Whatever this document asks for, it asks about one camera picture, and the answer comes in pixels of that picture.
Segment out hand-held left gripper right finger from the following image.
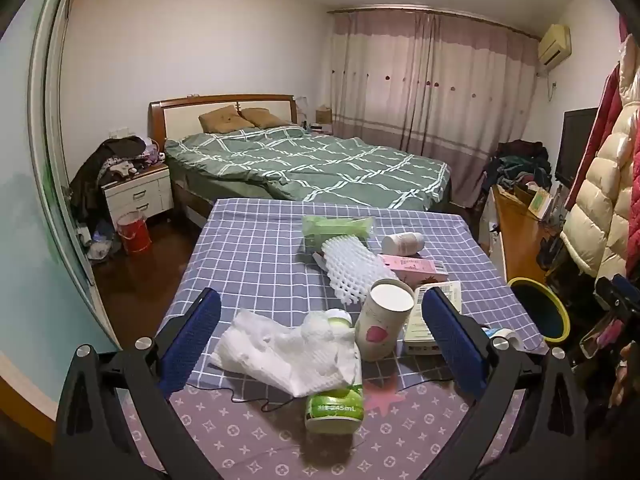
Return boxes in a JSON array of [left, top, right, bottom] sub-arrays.
[[421, 286, 583, 480]]

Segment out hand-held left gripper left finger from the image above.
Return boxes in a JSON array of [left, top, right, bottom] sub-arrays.
[[54, 287, 223, 480]]

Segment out white labelled box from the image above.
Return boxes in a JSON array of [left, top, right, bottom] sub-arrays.
[[402, 280, 463, 356]]

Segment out yellow rimmed waste bin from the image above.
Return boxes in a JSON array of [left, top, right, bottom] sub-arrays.
[[506, 276, 571, 343]]

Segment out pink drink carton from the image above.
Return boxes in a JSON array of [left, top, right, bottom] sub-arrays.
[[377, 253, 449, 286]]

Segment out small white bottle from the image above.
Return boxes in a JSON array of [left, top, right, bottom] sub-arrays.
[[381, 231, 426, 257]]

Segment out green packet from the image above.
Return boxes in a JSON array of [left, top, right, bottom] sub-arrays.
[[301, 214, 377, 255]]

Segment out white paper bowl blue print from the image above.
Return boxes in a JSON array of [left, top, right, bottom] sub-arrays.
[[482, 326, 526, 353]]

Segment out strawberry print paper cup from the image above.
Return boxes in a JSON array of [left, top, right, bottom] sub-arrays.
[[354, 278, 415, 362]]

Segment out black bag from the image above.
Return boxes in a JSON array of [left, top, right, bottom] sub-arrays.
[[536, 235, 568, 273]]

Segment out purple patterned cloth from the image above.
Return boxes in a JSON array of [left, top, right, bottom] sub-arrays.
[[117, 345, 531, 480]]

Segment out cream puffer jacket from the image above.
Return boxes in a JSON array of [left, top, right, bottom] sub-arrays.
[[560, 35, 640, 281]]

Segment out small jar with green lid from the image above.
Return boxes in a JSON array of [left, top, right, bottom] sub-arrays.
[[325, 308, 353, 333]]

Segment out wooden desk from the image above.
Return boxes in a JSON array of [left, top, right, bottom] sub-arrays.
[[480, 185, 566, 283]]

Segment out green and white box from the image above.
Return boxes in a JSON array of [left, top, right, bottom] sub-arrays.
[[527, 191, 553, 221]]

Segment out red bucket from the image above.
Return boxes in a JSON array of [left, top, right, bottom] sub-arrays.
[[116, 211, 152, 256]]

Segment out white foam net sleeve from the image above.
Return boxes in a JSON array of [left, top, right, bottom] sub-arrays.
[[314, 237, 388, 306]]

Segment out pink fuzzy garment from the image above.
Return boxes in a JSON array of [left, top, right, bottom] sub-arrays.
[[627, 125, 640, 201]]

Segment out plastic bags on floor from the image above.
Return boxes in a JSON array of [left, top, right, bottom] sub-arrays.
[[77, 220, 123, 261]]

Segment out black television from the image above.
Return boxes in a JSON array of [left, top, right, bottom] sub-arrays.
[[554, 106, 599, 188]]

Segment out white nightstand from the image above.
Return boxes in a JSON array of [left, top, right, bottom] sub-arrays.
[[101, 162, 175, 226]]

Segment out pile of dark clothes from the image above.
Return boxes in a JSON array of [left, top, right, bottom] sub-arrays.
[[482, 140, 553, 196]]

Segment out red coat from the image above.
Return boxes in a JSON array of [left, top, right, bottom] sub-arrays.
[[572, 67, 623, 211]]

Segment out dark jacket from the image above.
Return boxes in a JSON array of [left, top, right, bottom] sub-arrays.
[[70, 135, 151, 221]]

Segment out green checked duvet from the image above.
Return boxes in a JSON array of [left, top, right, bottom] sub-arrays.
[[165, 125, 451, 211]]

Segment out brown pillow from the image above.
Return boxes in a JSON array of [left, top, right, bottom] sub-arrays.
[[241, 107, 291, 129], [198, 106, 256, 134]]

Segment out wooden bed headboard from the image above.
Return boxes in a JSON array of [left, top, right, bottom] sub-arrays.
[[148, 94, 297, 143]]

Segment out sliding wardrobe door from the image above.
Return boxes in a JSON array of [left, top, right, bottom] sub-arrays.
[[0, 0, 126, 401]]

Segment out pink striped curtain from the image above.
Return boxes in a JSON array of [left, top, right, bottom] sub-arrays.
[[327, 7, 543, 156]]

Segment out wall air conditioner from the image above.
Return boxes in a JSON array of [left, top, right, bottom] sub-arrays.
[[536, 24, 572, 68]]

